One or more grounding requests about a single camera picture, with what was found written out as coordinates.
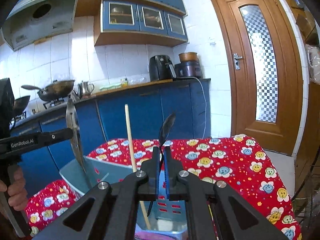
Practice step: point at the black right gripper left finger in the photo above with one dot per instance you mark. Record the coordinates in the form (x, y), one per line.
(108, 211)

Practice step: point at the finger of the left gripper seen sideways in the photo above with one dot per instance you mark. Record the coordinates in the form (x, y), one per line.
(29, 142)

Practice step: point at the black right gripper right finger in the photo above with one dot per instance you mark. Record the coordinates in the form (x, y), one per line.
(214, 210)

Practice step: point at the black spoon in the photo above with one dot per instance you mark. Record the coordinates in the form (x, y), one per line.
(163, 135)

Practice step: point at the wooden chopstick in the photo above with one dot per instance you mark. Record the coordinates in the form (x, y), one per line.
(133, 162)

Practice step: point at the blue kitchen base cabinet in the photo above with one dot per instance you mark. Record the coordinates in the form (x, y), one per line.
(103, 118)

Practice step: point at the person left hand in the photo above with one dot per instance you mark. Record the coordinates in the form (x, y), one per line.
(16, 191)

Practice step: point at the dark wok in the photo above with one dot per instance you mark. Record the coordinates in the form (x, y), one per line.
(20, 105)
(53, 91)

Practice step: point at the light blue chopstick box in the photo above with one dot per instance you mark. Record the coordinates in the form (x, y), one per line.
(166, 217)

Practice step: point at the wooden shelf unit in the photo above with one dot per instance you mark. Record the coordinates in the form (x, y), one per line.
(308, 134)

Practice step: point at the steel kettle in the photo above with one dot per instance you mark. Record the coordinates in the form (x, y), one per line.
(85, 89)

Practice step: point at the grey range hood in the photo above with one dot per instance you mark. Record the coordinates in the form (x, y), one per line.
(32, 20)

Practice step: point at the black air fryer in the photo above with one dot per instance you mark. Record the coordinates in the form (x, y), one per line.
(161, 68)

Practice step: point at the wooden door checkered glass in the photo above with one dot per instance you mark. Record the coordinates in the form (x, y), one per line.
(265, 72)

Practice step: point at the white plastic bag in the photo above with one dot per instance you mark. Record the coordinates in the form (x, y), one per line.
(313, 56)

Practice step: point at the blue wall cabinet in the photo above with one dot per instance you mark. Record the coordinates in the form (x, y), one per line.
(157, 22)

